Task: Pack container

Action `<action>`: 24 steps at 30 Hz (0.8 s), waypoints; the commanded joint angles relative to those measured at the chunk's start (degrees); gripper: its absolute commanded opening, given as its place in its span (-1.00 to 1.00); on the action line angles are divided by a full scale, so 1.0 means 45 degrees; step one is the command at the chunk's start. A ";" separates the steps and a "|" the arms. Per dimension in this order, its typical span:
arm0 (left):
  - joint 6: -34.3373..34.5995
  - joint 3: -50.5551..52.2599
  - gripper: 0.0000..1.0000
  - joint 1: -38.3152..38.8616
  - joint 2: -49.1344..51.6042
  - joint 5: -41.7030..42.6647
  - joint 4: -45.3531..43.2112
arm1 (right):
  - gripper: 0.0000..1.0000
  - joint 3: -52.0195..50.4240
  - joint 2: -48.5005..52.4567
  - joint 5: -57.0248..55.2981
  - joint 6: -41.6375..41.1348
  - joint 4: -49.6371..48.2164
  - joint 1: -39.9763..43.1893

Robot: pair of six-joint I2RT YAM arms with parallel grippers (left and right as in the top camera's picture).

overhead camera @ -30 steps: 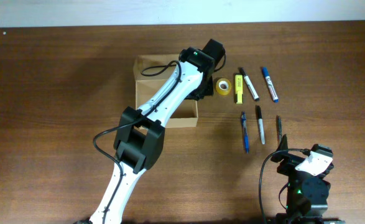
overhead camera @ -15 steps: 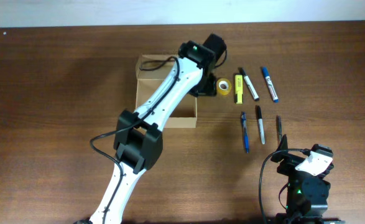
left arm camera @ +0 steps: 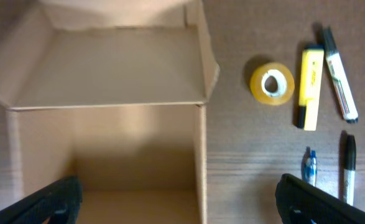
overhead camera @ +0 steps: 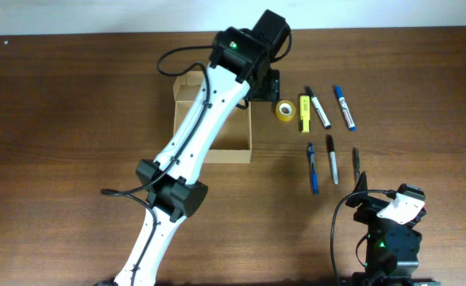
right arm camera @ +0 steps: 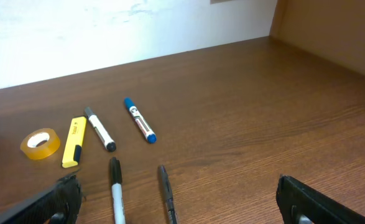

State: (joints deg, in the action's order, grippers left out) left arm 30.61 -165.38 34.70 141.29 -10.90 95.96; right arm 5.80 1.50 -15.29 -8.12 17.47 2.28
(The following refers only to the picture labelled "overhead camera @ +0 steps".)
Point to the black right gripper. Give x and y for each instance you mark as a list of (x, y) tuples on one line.
[(371, 207)]

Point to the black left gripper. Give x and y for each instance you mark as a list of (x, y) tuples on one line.
[(271, 86)]

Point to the thin black pen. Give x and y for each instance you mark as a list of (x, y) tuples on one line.
[(356, 163)]

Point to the yellow tape roll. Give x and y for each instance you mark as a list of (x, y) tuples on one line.
[(285, 110)]

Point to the black cap permanent marker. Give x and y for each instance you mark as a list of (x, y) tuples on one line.
[(332, 158)]

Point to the yellow highlighter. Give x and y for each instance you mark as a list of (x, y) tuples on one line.
[(304, 104)]

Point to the black cap whiteboard marker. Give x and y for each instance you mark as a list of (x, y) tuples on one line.
[(318, 107)]

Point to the blue ballpoint pen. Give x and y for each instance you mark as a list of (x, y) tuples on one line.
[(313, 171)]

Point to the brown cardboard box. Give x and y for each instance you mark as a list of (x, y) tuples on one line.
[(233, 144)]

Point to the blue cap whiteboard marker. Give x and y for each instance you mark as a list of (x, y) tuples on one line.
[(345, 108)]

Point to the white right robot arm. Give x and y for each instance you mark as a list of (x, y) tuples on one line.
[(392, 243)]

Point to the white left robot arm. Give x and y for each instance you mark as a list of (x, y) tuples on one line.
[(239, 72)]

